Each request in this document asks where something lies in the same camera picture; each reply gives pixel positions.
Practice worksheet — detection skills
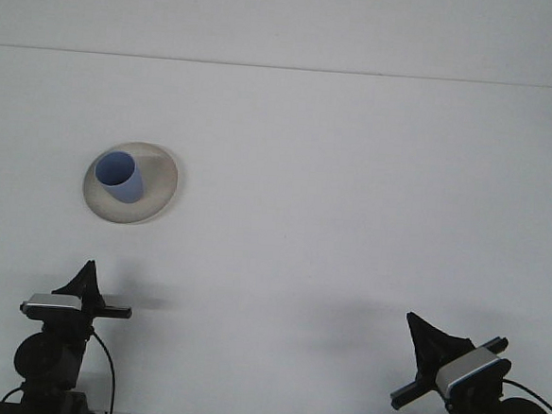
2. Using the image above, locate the pale blue cup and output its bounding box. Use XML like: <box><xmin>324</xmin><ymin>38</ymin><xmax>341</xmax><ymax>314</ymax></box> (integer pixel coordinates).
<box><xmin>92</xmin><ymin>149</ymin><xmax>148</xmax><ymax>206</ymax></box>

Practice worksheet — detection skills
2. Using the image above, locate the pale round plate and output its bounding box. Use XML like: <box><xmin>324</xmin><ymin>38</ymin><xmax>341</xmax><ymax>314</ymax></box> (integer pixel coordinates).
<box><xmin>80</xmin><ymin>137</ymin><xmax>183</xmax><ymax>230</ymax></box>

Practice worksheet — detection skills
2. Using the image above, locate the arm grey camera box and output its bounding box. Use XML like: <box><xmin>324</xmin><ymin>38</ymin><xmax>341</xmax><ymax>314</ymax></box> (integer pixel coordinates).
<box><xmin>19</xmin><ymin>291</ymin><xmax>85</xmax><ymax>325</ymax></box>
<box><xmin>434</xmin><ymin>343</ymin><xmax>514</xmax><ymax>407</ymax></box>

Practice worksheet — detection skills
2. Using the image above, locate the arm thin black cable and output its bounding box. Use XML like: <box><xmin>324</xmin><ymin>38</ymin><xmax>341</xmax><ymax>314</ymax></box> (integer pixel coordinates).
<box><xmin>499</xmin><ymin>377</ymin><xmax>552</xmax><ymax>414</ymax></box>
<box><xmin>84</xmin><ymin>329</ymin><xmax>120</xmax><ymax>414</ymax></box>

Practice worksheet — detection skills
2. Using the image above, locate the short black cable loop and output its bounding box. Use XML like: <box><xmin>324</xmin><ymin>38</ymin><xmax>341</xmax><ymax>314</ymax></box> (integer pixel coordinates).
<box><xmin>0</xmin><ymin>385</ymin><xmax>26</xmax><ymax>406</ymax></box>

